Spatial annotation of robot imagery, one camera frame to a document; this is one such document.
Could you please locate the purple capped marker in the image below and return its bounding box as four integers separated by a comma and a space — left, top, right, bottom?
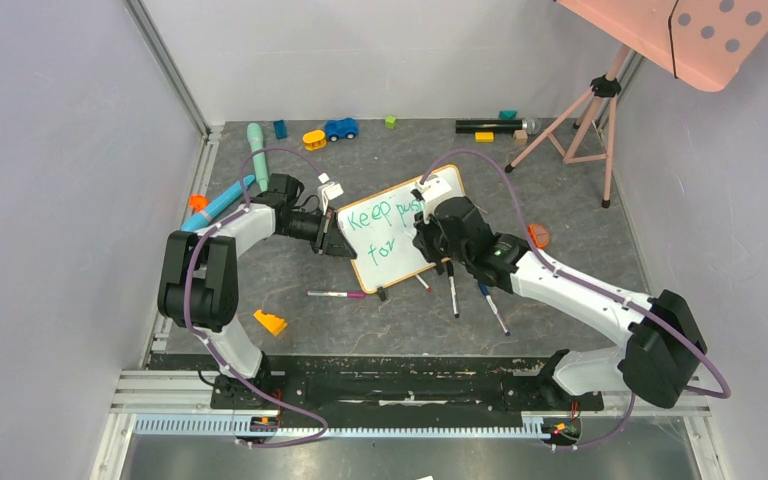
305, 290, 367, 299

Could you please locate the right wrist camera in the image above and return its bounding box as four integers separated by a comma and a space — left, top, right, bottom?
414, 175, 456, 224

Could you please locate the yellow toy wedge block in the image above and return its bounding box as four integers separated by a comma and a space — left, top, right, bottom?
253, 310, 288, 337

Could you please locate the yellow small brick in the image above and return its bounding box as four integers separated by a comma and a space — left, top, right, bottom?
474, 132, 495, 143

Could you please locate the orange small toy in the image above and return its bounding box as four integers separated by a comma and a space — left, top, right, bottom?
188, 194, 209, 212

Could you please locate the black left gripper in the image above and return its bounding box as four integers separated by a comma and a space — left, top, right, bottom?
279, 208, 357, 262

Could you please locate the red capped marker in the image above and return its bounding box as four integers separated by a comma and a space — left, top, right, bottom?
415, 274, 432, 293

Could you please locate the mint green toy pen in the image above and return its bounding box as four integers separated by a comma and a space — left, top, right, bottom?
246, 123, 269, 192

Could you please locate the pink perforated panel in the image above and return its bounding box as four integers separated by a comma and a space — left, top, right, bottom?
559, 0, 768, 92

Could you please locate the pink tripod stand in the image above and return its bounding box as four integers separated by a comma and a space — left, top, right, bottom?
504, 44, 631, 209

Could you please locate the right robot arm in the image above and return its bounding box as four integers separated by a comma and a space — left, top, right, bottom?
413, 196, 707, 408

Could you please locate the black cylinder tube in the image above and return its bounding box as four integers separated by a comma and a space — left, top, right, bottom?
455, 119, 526, 134

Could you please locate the clear small ball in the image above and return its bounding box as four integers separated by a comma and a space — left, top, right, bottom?
522, 116, 542, 135

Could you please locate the tan wooden cube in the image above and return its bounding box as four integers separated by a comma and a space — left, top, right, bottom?
512, 130, 530, 146

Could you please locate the blue toy car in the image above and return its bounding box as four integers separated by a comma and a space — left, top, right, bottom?
324, 117, 359, 142

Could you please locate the light blue toy pen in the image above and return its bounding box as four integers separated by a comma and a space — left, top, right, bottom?
181, 174, 256, 232

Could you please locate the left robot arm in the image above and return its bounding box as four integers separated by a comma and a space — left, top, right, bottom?
158, 174, 357, 408

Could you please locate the orange toy brick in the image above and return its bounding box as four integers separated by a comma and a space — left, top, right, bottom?
528, 223, 550, 249

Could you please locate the white board orange frame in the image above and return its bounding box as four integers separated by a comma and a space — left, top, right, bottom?
337, 177, 433, 294

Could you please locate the black capped marker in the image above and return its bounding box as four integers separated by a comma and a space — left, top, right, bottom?
445, 261, 460, 318

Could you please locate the blue capped marker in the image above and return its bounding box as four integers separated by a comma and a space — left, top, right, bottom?
478, 283, 511, 336

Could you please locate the white cable duct strip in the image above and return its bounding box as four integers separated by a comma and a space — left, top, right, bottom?
133, 413, 554, 441

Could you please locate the yellow oval toy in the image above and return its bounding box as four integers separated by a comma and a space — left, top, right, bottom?
302, 129, 328, 151

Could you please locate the dark blue small brick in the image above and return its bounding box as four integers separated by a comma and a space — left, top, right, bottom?
273, 120, 288, 140

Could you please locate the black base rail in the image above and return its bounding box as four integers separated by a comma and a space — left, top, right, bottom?
148, 353, 673, 432

